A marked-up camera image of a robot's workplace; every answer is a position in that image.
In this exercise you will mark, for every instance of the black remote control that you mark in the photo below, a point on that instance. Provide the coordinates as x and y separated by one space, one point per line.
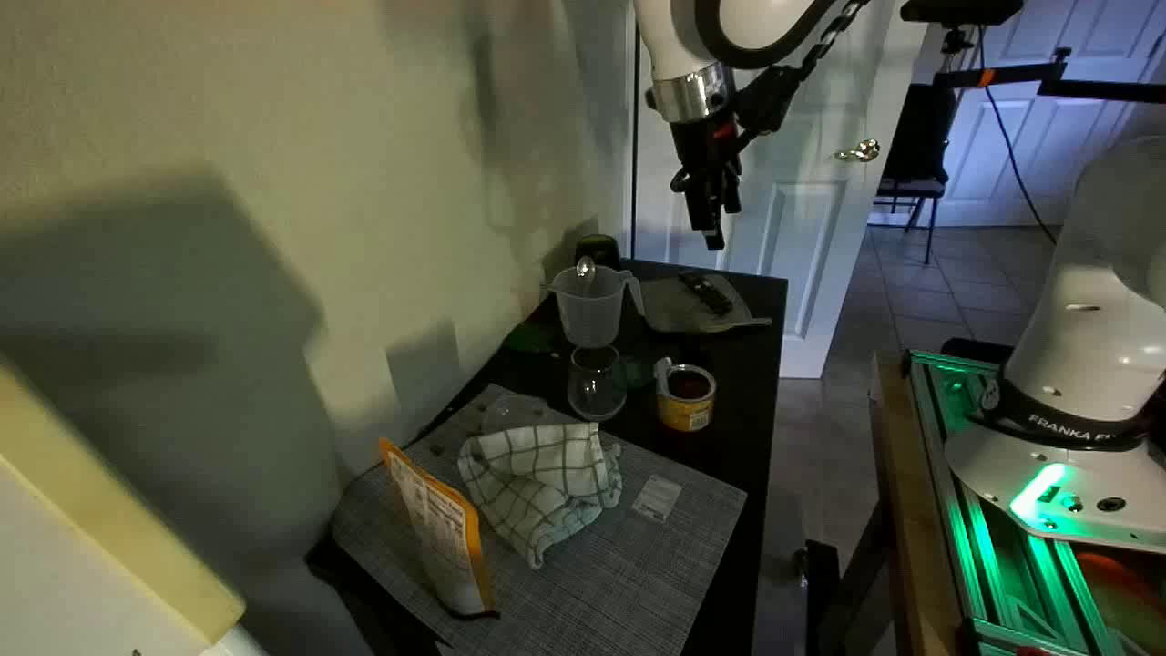
713 298

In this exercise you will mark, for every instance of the grey quilted pot holder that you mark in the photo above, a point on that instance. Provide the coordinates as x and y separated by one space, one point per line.
676 312

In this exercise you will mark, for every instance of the black camera stand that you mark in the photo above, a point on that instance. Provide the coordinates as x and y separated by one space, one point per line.
1009 76

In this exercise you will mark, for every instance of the white panel door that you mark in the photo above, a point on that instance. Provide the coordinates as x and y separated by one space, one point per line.
805 241

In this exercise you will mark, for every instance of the black side table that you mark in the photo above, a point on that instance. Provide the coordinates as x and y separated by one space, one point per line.
741 404

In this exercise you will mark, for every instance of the silver spoon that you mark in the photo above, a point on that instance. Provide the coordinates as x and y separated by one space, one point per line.
583 271

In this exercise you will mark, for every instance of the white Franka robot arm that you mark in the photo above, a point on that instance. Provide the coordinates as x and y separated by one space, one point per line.
1096 366

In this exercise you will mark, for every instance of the green lit metal rail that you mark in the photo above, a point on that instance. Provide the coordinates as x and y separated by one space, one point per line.
987 534

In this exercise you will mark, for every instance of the small white card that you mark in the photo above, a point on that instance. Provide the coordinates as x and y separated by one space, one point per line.
659 496

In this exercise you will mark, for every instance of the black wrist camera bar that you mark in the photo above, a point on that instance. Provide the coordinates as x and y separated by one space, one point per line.
763 107

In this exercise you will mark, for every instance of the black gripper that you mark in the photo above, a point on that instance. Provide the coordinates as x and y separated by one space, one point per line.
704 151

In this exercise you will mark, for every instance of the dark chair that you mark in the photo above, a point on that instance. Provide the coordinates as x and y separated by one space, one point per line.
918 149

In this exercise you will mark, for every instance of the white checkered dish cloth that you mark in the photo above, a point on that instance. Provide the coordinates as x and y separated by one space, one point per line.
540 478

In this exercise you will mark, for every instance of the grey grid cutting mat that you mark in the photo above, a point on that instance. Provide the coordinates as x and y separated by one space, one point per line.
608 572

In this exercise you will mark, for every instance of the clear drinking glass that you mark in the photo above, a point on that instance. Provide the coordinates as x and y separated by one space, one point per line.
594 388

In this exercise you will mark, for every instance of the yellow mug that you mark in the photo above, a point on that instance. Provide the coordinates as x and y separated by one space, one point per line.
687 411

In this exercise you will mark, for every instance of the clear plastic measuring cup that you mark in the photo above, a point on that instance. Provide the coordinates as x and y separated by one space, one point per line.
591 314

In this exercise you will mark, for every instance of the orange food packet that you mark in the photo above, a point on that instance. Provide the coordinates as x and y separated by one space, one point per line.
433 524

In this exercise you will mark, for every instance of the white closet door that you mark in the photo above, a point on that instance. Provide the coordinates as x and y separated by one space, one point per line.
1079 121

